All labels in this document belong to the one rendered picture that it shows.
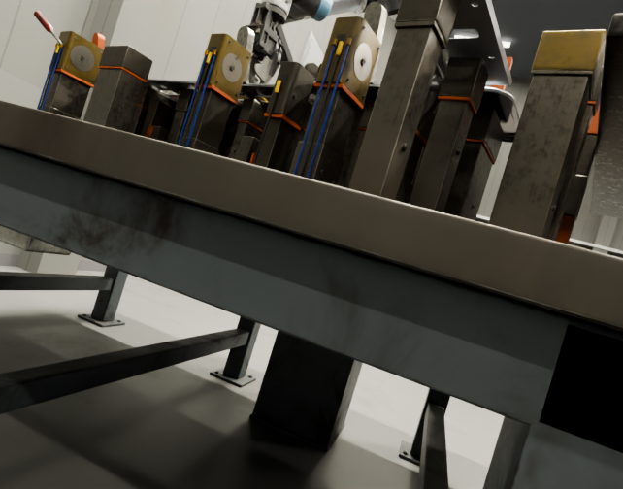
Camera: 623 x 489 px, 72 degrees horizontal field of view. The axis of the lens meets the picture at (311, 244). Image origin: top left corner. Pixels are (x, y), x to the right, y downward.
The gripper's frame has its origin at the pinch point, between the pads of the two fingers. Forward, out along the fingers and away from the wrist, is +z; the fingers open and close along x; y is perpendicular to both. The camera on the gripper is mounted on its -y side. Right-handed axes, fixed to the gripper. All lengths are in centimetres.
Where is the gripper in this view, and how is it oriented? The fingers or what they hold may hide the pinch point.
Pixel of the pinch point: (257, 89)
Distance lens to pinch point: 123.7
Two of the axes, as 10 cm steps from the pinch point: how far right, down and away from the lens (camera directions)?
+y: -5.3, -1.4, -8.4
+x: 8.0, 2.4, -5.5
